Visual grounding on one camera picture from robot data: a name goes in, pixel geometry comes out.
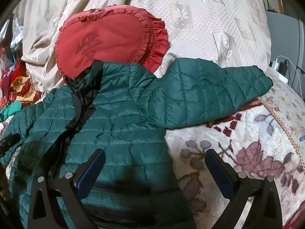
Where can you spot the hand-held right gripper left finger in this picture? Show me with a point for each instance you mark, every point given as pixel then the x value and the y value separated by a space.
pixel 91 168

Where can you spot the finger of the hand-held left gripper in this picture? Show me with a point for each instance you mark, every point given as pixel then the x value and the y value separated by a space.
pixel 9 143

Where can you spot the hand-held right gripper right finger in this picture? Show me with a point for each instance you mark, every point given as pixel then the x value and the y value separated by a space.
pixel 218 169

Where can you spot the green quilted jacket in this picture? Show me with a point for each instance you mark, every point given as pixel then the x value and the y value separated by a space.
pixel 119 128

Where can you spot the person's left forearm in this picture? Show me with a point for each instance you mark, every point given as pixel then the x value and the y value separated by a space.
pixel 3 186

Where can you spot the green cloth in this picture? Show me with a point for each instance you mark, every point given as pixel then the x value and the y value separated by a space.
pixel 9 111

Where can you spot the white charger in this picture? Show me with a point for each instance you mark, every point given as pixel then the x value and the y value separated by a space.
pixel 277 64

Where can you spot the black power adapter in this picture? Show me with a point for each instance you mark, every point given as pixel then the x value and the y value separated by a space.
pixel 284 68

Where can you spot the red heart-shaped frilled pillow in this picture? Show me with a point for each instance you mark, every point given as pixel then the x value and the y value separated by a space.
pixel 107 40

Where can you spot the cream embroidered bedspread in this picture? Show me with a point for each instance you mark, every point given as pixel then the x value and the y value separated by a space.
pixel 190 16

